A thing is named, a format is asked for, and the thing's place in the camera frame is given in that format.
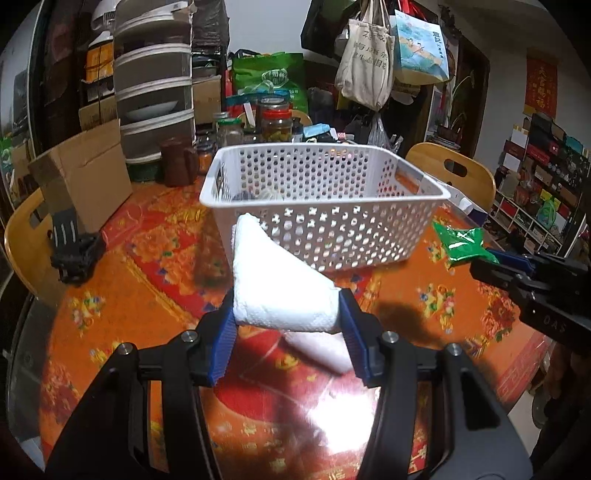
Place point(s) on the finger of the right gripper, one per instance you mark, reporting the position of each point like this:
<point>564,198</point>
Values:
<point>512,260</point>
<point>499,276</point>

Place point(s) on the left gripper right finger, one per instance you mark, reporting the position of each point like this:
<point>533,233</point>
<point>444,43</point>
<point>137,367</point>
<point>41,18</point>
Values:
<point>470,436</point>

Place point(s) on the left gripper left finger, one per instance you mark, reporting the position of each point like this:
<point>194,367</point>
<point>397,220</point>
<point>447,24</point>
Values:
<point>142,416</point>

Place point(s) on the green foil packet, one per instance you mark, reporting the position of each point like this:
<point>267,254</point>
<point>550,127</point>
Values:
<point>463,245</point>

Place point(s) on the dark knitted item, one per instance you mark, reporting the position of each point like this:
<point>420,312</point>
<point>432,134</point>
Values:
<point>243,196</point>

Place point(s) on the white ribbed round object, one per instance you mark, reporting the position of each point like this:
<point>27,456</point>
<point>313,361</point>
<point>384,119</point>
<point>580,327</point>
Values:
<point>269,194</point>

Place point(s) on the wooden chair right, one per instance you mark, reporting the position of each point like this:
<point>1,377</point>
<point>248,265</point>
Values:
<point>465,174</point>

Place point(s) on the wooden chair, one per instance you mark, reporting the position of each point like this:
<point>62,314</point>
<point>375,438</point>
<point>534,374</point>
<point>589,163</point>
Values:
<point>28,249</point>
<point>465,174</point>

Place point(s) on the red floral tablecloth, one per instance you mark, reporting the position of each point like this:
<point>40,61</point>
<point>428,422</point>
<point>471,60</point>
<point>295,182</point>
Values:
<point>275,414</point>

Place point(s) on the black phone clamp stand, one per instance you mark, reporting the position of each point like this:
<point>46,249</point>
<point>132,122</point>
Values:
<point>74,254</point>

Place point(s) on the white perforated plastic basket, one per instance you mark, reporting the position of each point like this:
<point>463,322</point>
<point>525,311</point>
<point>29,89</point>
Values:
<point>344,206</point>

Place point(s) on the wooden chair left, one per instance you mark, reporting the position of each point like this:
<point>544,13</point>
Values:
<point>28,249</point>

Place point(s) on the blue illustrated paper bag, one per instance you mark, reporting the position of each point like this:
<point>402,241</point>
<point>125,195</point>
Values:
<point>420,55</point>

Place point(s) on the beige canvas tote bag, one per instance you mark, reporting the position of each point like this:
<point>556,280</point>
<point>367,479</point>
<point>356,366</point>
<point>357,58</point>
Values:
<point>366,70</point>

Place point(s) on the brown cardboard box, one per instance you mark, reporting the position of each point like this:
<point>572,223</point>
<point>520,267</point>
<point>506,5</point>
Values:
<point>87,173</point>

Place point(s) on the brown ceramic mug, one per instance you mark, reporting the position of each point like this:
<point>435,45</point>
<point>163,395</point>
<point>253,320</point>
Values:
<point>180,161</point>

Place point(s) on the red lidded pickle jar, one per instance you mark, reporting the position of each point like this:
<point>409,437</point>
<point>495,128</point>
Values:
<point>275,121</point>

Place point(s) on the green lidded glass jar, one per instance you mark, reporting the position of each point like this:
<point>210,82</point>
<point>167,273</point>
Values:
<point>229,132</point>

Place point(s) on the green shopping bag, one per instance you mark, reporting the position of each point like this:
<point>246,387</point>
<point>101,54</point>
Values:
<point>271,72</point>

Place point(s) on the small cardboard box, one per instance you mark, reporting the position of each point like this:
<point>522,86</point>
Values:
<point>206,99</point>

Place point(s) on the grey plastic drawer tower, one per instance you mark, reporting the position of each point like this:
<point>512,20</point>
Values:
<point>152,76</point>

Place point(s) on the cluttered wall shelf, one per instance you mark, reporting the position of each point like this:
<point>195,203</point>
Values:
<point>539,180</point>

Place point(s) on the red wall banner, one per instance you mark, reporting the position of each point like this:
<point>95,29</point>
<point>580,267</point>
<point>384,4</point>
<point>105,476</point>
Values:
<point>541,87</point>

